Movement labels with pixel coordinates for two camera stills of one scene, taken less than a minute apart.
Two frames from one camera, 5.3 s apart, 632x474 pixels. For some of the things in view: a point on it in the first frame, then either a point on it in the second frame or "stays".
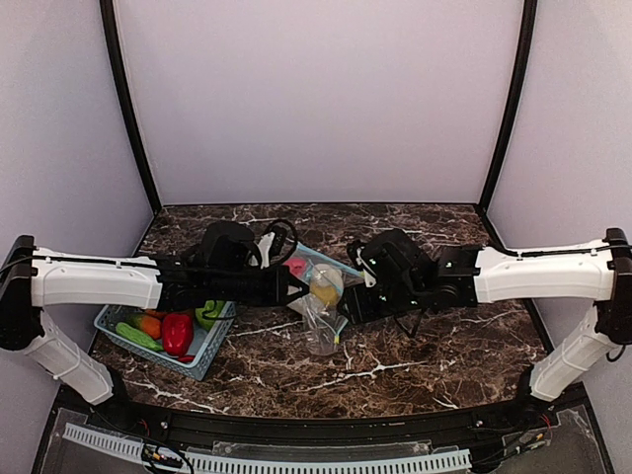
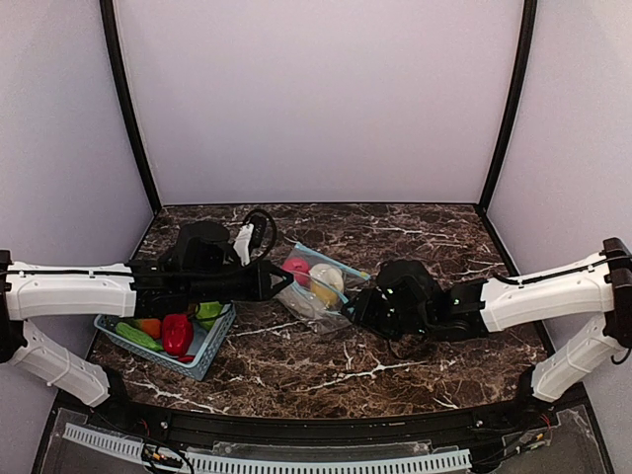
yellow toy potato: [328, 293] stays
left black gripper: [278, 287] stays
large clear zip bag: [324, 277] stays
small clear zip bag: [320, 335] → [313, 301]
